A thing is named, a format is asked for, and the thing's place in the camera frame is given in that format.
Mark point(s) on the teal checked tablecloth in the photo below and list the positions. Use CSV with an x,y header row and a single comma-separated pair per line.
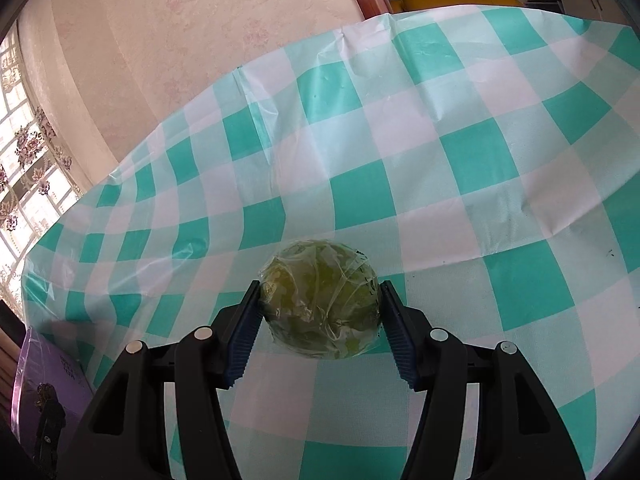
x,y
425,160

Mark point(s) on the yellow seat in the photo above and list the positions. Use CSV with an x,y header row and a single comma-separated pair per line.
x,y
450,0

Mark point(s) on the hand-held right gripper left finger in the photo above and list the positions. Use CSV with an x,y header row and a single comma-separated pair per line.
x,y
242,342

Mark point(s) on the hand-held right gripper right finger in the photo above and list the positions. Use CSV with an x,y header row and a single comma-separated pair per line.
x,y
400,342

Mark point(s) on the plastic-wrapped green fruit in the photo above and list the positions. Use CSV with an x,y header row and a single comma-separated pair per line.
x,y
320,300

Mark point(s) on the purple box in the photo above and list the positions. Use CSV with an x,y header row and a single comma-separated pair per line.
x,y
65,375

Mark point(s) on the floral lace window curtain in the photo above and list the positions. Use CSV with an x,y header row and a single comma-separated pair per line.
x,y
25,160

